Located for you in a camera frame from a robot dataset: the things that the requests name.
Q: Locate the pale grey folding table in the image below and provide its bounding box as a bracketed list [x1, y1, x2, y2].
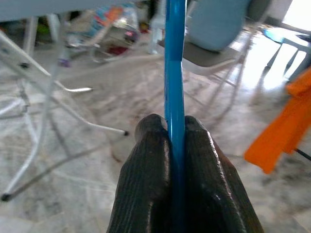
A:
[0, 0, 138, 202]

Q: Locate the grey seat folding chair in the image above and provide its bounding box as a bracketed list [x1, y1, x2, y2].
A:
[157, 0, 274, 123]

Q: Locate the white child chair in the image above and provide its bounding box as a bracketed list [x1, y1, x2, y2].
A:
[263, 28, 311, 82]

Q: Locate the blue plastic hanger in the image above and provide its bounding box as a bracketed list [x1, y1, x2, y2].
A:
[164, 0, 188, 233]

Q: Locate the black metal drying rack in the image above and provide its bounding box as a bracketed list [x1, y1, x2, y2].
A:
[294, 147, 311, 161]

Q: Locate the light blue chair cushion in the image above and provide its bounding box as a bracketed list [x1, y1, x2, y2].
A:
[188, 0, 251, 53]

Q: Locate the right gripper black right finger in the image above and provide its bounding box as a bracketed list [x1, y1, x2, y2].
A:
[183, 115, 265, 233]

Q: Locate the orange shirt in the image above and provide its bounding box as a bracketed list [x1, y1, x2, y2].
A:
[243, 66, 311, 175]

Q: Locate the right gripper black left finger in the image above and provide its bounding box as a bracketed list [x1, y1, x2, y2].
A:
[106, 113, 173, 233]

